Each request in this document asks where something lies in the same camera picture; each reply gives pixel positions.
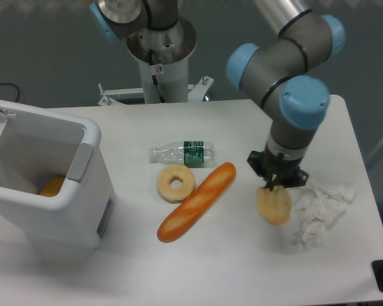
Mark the ring shaped bagel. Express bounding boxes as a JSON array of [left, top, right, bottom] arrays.
[[156, 165, 196, 202]]

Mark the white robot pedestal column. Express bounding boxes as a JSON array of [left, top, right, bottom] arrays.
[[126, 16, 197, 96]]

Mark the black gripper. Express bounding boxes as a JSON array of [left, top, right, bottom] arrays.
[[247, 149, 308, 191]]

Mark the orange object inside bin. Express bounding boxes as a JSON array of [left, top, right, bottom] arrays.
[[39, 175, 65, 197]]

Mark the crumpled white tissue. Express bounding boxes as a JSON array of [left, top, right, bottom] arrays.
[[290, 178, 357, 251]]

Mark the black cable on pedestal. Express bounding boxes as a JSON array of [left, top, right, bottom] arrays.
[[148, 49, 166, 103]]

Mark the white open trash bin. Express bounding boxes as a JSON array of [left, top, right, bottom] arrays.
[[0, 100, 116, 248]]

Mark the black cable on floor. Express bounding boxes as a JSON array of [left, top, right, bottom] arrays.
[[0, 82, 20, 100]]

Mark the white metal base bracket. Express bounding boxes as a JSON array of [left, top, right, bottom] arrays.
[[98, 76, 214, 106]]

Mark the long orange baguette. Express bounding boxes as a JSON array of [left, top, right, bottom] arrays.
[[157, 162, 236, 243]]

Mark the clear plastic bottle green label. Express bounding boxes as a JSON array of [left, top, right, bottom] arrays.
[[148, 140, 214, 168]]

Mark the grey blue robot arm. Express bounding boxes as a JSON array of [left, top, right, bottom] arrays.
[[89, 1, 346, 189]]

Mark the round knotted bread roll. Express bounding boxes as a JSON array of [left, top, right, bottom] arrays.
[[256, 186, 292, 226]]

